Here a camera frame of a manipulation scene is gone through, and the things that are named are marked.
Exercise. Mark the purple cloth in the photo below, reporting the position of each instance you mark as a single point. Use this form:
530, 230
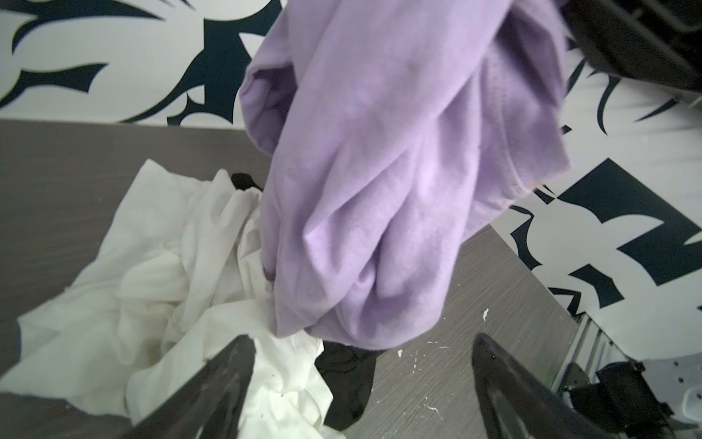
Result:
397, 130

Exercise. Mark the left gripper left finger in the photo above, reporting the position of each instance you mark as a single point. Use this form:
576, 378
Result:
209, 405

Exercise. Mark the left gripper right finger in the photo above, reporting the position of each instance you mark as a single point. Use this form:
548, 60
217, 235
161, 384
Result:
515, 404

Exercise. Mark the white cloth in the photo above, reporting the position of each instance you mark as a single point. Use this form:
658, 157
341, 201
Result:
177, 278

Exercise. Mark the black cloth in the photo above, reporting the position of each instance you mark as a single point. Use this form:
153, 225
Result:
349, 373

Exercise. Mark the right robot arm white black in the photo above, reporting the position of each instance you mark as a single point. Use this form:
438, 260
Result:
650, 41

